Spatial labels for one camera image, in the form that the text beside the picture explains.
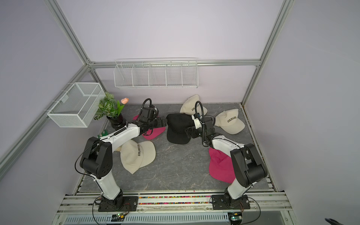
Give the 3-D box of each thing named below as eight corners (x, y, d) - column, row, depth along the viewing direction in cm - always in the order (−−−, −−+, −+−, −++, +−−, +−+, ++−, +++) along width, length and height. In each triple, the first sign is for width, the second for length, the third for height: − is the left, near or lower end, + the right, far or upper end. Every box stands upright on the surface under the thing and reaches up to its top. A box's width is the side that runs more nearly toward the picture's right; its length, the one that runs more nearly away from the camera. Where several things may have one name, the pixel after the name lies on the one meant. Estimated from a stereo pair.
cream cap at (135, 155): (120, 173, 86) (114, 168, 80) (128, 146, 98) (123, 140, 91) (153, 173, 86) (150, 168, 80) (156, 146, 98) (154, 140, 91)
